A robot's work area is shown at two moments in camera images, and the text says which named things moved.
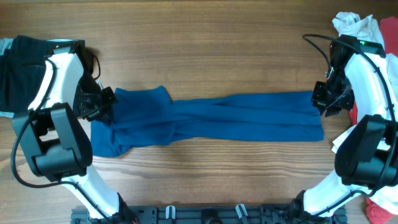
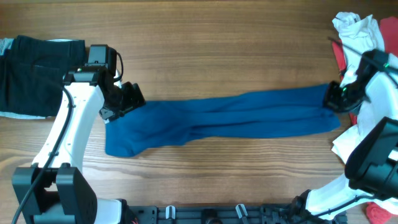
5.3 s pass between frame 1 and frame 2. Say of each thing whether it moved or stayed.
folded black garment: stayed
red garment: stayed
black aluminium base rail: stayed
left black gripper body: moved
